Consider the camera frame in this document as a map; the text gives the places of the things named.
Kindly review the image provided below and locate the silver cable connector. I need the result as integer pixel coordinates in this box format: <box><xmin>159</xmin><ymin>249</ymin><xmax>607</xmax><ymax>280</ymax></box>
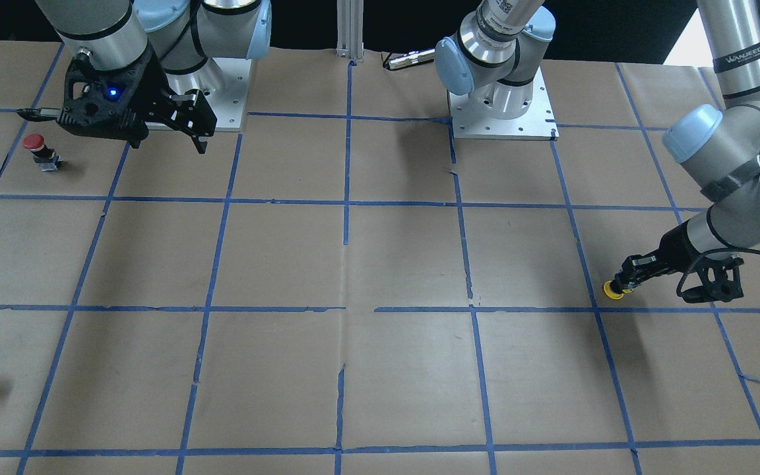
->
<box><xmin>382</xmin><ymin>48</ymin><xmax>435</xmax><ymax>71</ymax></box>

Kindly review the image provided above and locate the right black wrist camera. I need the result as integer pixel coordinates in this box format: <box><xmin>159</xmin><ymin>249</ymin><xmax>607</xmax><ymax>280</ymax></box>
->
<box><xmin>55</xmin><ymin>51</ymin><xmax>150</xmax><ymax>142</ymax></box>

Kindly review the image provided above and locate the yellow push button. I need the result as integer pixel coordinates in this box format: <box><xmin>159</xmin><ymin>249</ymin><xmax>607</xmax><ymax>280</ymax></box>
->
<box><xmin>601</xmin><ymin>272</ymin><xmax>637</xmax><ymax>301</ymax></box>

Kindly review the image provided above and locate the aluminium frame post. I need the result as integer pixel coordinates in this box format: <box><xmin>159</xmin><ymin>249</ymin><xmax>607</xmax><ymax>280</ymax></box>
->
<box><xmin>336</xmin><ymin>0</ymin><xmax>364</xmax><ymax>63</ymax></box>

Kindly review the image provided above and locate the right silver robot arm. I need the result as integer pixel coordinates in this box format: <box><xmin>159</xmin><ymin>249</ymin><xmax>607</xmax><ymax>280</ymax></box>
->
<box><xmin>18</xmin><ymin>1</ymin><xmax>272</xmax><ymax>153</ymax></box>

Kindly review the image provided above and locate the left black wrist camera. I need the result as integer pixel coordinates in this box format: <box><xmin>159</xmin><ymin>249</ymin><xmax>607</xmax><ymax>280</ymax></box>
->
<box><xmin>684</xmin><ymin>257</ymin><xmax>744</xmax><ymax>303</ymax></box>

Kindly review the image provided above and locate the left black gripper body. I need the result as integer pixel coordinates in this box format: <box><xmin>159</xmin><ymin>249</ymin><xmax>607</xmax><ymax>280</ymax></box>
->
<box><xmin>641</xmin><ymin>228</ymin><xmax>699</xmax><ymax>277</ymax></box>

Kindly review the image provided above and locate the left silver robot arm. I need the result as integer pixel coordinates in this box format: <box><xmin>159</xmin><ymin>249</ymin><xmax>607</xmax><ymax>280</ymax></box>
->
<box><xmin>435</xmin><ymin>1</ymin><xmax>760</xmax><ymax>303</ymax></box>

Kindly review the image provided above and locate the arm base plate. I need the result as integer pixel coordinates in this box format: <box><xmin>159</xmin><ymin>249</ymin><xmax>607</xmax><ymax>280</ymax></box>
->
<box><xmin>167</xmin><ymin>57</ymin><xmax>255</xmax><ymax>133</ymax></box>
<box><xmin>447</xmin><ymin>69</ymin><xmax>560</xmax><ymax>141</ymax></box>

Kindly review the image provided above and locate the red push button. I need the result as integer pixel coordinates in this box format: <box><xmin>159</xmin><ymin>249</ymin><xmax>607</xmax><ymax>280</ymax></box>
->
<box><xmin>22</xmin><ymin>133</ymin><xmax>61</xmax><ymax>172</ymax></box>

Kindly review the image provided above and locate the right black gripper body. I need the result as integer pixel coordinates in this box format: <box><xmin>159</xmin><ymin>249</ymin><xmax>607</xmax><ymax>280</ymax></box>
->
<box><xmin>57</xmin><ymin>43</ymin><xmax>217</xmax><ymax>141</ymax></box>

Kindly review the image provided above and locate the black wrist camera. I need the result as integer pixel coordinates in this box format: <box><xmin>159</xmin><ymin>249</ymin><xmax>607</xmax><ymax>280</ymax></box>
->
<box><xmin>684</xmin><ymin>257</ymin><xmax>744</xmax><ymax>303</ymax></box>
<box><xmin>55</xmin><ymin>51</ymin><xmax>150</xmax><ymax>142</ymax></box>

